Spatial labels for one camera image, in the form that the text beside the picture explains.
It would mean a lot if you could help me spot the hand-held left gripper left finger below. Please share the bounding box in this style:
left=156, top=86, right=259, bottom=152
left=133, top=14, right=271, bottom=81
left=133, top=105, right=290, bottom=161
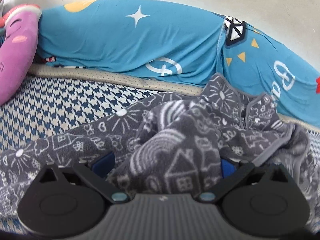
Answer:
left=36, top=152, right=130, bottom=204

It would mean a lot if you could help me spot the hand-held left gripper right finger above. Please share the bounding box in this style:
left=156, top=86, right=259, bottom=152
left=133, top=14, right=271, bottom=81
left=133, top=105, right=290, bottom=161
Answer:
left=197, top=158, right=292, bottom=203

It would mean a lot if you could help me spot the grey patterned fleece jacket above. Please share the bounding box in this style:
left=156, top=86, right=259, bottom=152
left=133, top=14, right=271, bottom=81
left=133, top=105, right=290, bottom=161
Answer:
left=0, top=73, right=320, bottom=221

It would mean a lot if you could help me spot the blue houndstooth bed mat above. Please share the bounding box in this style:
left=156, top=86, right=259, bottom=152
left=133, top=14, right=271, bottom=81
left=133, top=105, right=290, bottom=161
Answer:
left=0, top=63, right=320, bottom=232

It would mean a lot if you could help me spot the blue printed long pillow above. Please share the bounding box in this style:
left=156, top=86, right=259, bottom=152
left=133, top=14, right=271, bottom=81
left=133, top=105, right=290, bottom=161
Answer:
left=37, top=0, right=320, bottom=131

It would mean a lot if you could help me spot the purple moon plush pillow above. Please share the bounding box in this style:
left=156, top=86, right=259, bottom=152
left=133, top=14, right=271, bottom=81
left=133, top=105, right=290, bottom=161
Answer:
left=0, top=4, right=42, bottom=106

